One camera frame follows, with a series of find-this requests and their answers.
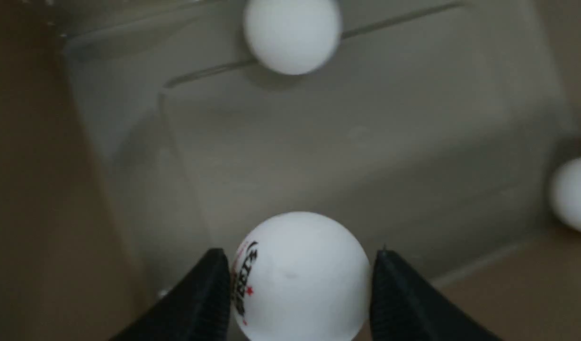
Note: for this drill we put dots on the white ping-pong ball front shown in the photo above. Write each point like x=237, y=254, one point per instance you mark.
x=292, y=37

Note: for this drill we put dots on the olive green plastic bin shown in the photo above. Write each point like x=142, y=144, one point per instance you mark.
x=134, y=135

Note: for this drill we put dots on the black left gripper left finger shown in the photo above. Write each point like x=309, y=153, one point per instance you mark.
x=196, y=309

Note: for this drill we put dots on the white ping-pong ball with logo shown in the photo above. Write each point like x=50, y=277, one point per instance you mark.
x=300, y=276

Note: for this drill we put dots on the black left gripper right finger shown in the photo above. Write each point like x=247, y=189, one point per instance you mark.
x=406, y=307

